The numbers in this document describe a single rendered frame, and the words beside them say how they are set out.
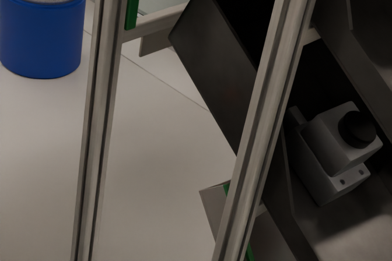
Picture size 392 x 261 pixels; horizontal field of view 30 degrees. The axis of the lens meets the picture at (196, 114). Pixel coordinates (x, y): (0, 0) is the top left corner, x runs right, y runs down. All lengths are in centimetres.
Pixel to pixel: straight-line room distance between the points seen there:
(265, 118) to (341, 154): 8
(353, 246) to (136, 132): 73
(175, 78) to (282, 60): 97
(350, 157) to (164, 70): 94
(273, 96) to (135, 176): 70
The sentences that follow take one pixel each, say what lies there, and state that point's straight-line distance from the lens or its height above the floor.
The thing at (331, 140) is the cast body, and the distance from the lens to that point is 58.
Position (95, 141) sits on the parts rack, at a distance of 67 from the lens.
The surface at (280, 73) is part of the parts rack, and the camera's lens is 50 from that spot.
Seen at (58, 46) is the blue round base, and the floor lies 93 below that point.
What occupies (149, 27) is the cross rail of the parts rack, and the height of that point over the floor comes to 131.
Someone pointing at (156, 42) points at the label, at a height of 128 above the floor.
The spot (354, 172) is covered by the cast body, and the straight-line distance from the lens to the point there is 61.
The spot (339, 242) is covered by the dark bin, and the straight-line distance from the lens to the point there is 61.
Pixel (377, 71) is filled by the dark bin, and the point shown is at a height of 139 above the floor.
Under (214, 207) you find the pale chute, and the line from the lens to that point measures 65.
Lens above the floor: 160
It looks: 33 degrees down
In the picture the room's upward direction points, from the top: 11 degrees clockwise
